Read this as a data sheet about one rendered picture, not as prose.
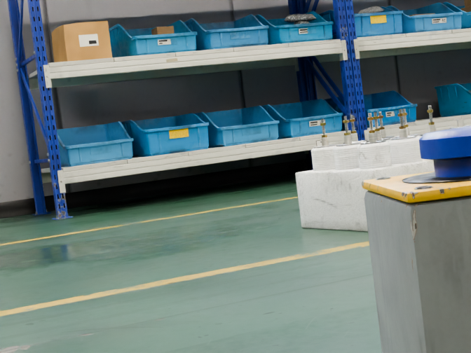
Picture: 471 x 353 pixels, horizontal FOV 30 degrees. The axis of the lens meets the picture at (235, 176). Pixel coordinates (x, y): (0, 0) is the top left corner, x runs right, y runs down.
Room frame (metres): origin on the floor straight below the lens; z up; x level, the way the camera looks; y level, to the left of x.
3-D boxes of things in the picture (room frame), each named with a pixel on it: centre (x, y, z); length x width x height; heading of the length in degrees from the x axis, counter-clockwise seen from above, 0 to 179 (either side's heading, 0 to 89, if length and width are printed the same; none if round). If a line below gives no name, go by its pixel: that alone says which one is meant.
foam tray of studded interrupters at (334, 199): (2.74, -0.46, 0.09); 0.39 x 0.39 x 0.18; 30
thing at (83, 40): (4.75, 0.74, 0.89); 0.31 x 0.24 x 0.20; 23
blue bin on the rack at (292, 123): (5.32, -0.41, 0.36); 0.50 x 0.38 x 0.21; 24
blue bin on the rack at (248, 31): (5.13, -0.03, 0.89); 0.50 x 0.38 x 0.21; 22
